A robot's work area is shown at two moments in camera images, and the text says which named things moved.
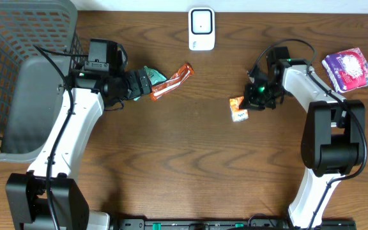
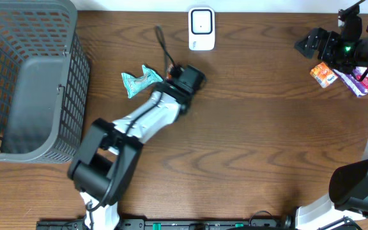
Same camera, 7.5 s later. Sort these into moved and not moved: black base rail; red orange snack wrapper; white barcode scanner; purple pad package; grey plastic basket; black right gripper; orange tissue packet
Moved: orange tissue packet; black right gripper; red orange snack wrapper; purple pad package
Not moved: black base rail; white barcode scanner; grey plastic basket
